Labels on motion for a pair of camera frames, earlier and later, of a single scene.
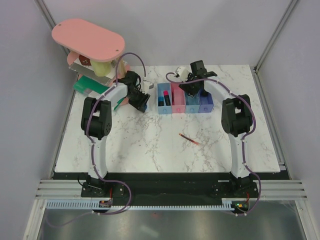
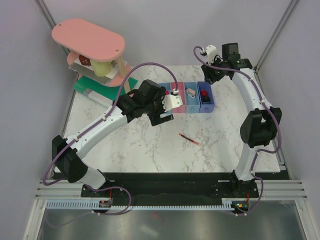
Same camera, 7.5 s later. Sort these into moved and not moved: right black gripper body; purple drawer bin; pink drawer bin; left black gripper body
Moved: left black gripper body; right black gripper body
Not moved: purple drawer bin; pink drawer bin
